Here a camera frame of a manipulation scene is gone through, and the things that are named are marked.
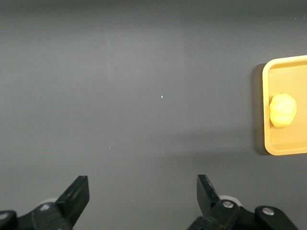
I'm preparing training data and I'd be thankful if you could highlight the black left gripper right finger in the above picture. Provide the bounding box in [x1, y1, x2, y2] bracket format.
[186, 174, 298, 230]

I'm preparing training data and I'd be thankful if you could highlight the yellow plastic tray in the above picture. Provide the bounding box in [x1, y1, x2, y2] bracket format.
[262, 55, 307, 156]

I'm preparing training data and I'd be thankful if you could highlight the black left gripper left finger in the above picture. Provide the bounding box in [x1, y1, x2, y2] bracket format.
[0, 175, 90, 230]

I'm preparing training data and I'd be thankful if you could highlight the yellow potato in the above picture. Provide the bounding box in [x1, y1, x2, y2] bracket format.
[269, 93, 297, 129]

